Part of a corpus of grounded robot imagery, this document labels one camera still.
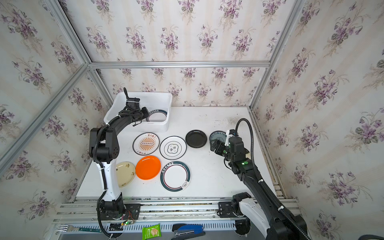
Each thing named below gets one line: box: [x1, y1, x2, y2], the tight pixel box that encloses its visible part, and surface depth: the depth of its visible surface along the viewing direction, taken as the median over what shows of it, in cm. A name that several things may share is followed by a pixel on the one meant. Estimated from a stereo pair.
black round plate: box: [185, 129, 208, 149], surface depth 102 cm
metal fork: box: [55, 225, 80, 232], surface depth 70 cm
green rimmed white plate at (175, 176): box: [160, 161, 192, 193], surface depth 86 cm
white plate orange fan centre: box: [132, 132, 160, 156], surface depth 100 cm
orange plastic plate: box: [135, 155, 162, 181], surface depth 88 cm
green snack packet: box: [142, 223, 162, 240], surface depth 69 cm
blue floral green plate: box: [209, 130, 227, 146], surface depth 106 cm
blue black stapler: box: [171, 223, 206, 240], surface depth 68 cm
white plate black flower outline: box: [159, 136, 187, 161], surface depth 97 cm
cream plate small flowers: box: [115, 161, 136, 188], surface depth 87 cm
